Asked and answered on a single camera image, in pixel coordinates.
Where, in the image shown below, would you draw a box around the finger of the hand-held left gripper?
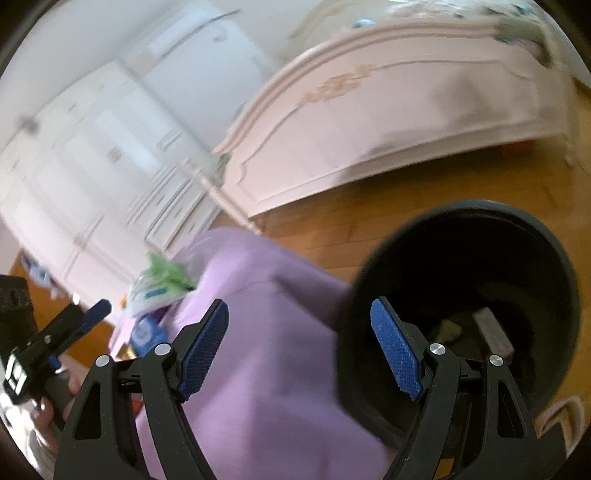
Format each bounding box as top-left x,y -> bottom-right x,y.
45,353 -> 75,372
27,299 -> 112,357

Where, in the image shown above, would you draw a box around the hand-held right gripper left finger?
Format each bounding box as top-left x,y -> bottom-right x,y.
53,299 -> 230,480

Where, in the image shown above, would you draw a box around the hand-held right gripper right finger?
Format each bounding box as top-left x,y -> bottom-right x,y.
370,298 -> 568,480

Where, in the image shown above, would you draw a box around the green white packet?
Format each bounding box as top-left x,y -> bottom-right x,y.
139,251 -> 197,296

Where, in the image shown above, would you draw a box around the black trash bin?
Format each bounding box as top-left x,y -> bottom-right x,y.
333,199 -> 581,450

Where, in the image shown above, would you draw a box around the person's left forearm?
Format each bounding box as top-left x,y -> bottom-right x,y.
9,425 -> 61,478

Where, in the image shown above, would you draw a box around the trash inside bin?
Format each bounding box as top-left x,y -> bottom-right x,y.
473,308 -> 515,358

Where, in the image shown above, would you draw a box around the person's left hand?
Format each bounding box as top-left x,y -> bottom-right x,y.
32,369 -> 83,439

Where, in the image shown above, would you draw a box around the wooden door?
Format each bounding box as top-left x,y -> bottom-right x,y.
9,249 -> 121,370

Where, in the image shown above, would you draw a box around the white blue packet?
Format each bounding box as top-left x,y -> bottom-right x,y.
124,277 -> 185,318

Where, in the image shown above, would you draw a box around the blue hanging clothes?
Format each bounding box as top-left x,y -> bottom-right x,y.
21,256 -> 58,296

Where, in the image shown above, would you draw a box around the purple table cloth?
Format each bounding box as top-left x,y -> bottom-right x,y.
108,227 -> 407,480

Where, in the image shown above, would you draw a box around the white wardrobe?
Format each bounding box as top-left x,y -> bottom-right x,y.
0,9 -> 287,301

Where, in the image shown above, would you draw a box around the pink slipper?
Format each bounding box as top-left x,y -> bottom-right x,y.
531,394 -> 589,444

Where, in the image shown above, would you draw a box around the pale green blanket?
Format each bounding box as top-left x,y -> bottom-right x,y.
203,152 -> 232,177

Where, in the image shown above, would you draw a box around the cream carved bed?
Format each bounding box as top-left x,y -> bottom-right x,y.
182,0 -> 580,236

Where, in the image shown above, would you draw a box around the white air conditioner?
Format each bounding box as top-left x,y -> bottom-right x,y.
150,25 -> 220,58

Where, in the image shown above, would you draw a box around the floral quilt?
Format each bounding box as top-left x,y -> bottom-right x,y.
295,0 -> 504,38

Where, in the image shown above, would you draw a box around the green grey cloth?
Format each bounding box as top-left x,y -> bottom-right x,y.
494,11 -> 555,65

